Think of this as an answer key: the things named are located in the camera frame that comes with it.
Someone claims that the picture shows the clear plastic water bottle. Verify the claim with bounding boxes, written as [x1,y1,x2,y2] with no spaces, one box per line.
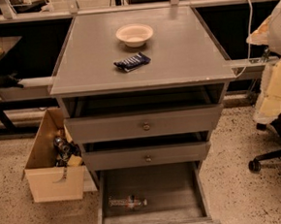
[109,195,147,210]

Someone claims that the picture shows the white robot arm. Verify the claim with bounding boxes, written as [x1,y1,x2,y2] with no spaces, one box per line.
[246,0,281,125]

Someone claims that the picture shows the brass top drawer knob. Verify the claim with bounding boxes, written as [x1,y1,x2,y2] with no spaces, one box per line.
[142,122,150,131]

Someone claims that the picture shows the brass drawer knob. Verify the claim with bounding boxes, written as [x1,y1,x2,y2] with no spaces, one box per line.
[145,155,152,163]
[142,122,150,131]

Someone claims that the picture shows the grey drawer cabinet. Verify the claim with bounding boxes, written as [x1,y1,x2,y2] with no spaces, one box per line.
[42,1,249,224]

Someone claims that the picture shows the brass middle drawer knob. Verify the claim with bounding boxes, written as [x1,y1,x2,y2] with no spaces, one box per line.
[145,155,152,163]

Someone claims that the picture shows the grey middle drawer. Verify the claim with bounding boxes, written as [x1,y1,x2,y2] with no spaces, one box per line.
[82,142,211,172]

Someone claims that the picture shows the grey drawer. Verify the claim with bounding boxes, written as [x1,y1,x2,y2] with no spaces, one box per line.
[64,105,222,144]
[82,142,211,172]
[97,162,220,224]

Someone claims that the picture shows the grey top drawer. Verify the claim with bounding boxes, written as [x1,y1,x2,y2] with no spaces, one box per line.
[64,105,222,144]

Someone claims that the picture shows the grey bottom drawer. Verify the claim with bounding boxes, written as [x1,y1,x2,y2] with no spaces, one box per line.
[97,162,220,224]

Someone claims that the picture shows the white paper bowl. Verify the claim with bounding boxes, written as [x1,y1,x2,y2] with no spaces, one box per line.
[116,23,154,48]

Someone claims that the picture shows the yellow sponge in box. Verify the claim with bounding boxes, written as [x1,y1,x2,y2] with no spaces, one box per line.
[68,155,83,167]

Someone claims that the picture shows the dark cans in box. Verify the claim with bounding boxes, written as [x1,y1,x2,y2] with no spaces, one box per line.
[53,137,80,167]

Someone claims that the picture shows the cardboard box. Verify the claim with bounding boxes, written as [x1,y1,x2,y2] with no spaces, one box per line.
[23,108,85,203]

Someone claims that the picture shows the white cable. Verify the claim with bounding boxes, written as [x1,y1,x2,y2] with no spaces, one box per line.
[229,0,259,80]

